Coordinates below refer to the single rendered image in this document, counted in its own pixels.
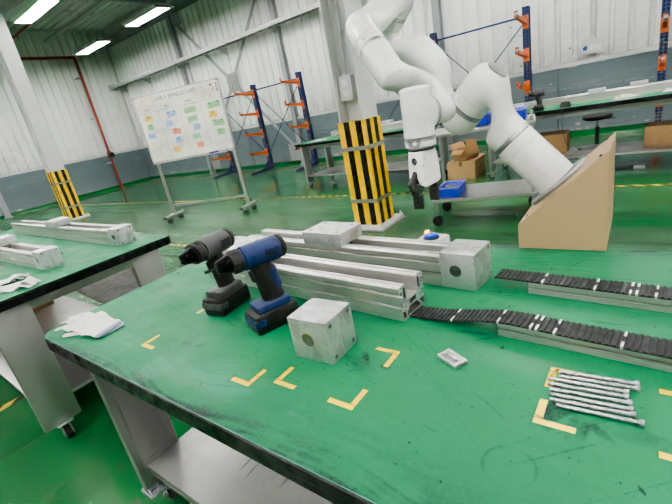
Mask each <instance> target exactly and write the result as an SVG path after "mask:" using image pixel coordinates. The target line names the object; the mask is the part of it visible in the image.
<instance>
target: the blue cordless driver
mask: <svg viewBox="0 0 672 504"><path fill-rule="evenodd" d="M286 252H287V246H286V243H285V241H284V239H283V237H282V236H280V235H279V234H275V235H270V236H267V237H264V238H262V239H259V240H256V241H253V242H250V243H247V244H245V245H242V246H239V247H237V249H232V250H230V251H227V252H226V254H225V256H223V257H222V258H220V259H219V260H217V261H216V262H214V268H212V269H209V270H207V271H204V273H205V274H208V273H210V272H213V271H216V272H217V273H218V274H226V273H233V274H235V275H236V274H238V273H241V272H244V270H245V271H248V270H250V271H249V272H248V274H249V276H250V278H251V281H252V282H253V283H256V285H257V287H258V290H259V292H260V294H261V296H262V297H261V298H259V299H257V300H254V301H252V302H250V303H249V306H250V309H248V310H246V311H245V314H244V317H245V320H246V321H247V323H248V326H249V327H250V328H251V329H252V330H253V331H255V332H256V333H257V334H258V335H259V336H262V335H264V334H266V333H268V332H270V331H272V330H274V329H276V328H278V327H281V326H283V325H285V324H287V323H288V321H287V317H288V316H289V315H291V314H292V313H293V312H294V311H296V310H297V309H298V304H297V301H296V300H294V299H293V298H291V297H290V295H289V294H287V293H285V292H284V290H283V288H282V284H283V282H282V279H281V277H280V275H279V273H278V270H277V268H276V266H275V264H273V263H271V261H274V260H276V259H279V258H281V257H282V256H285V255H286Z"/></svg>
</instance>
